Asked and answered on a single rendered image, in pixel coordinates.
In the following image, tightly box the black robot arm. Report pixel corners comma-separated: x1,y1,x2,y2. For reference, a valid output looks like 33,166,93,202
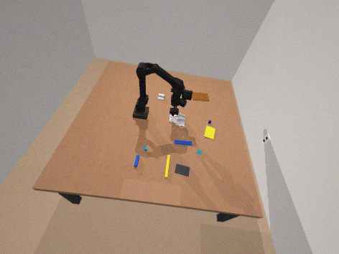
135,62,192,114

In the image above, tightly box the yellow square plate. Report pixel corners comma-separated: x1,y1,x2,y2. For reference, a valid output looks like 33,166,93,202
204,126,215,139

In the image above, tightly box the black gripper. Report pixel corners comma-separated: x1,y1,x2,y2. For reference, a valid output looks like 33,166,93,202
169,96,180,116

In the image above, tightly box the orange flat plate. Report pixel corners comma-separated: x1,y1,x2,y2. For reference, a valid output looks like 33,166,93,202
192,92,209,101

